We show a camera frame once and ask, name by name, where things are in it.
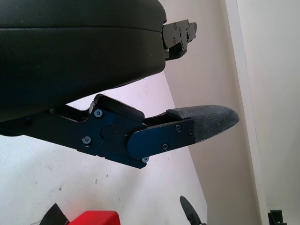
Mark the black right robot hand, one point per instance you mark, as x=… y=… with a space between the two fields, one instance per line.
x=189 y=211

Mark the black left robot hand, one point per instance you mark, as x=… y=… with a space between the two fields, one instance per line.
x=70 y=54

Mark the red block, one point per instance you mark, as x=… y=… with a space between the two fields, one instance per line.
x=96 y=218

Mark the black tape strip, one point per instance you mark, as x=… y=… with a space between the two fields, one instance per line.
x=55 y=215

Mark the black bracket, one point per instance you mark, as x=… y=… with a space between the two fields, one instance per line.
x=276 y=216

